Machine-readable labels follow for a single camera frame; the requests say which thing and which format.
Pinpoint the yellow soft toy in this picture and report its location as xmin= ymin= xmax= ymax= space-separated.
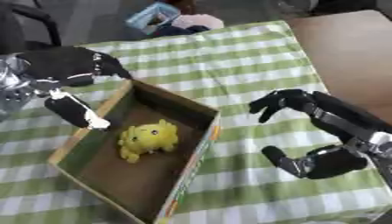
xmin=116 ymin=118 xmax=181 ymax=165

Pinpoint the pink soft bag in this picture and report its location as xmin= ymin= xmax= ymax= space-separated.
xmin=170 ymin=13 xmax=226 ymax=31

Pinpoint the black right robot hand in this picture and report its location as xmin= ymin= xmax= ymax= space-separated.
xmin=248 ymin=88 xmax=392 ymax=180

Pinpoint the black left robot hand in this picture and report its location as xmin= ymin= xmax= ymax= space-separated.
xmin=17 ymin=45 xmax=134 ymax=130

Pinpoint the tan cardboard box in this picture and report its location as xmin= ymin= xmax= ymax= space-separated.
xmin=47 ymin=79 xmax=224 ymax=224

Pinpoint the light blue plastic container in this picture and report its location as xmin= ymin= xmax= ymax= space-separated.
xmin=123 ymin=1 xmax=183 ymax=33

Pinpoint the black chair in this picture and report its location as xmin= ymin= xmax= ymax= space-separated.
xmin=0 ymin=0 xmax=65 ymax=55

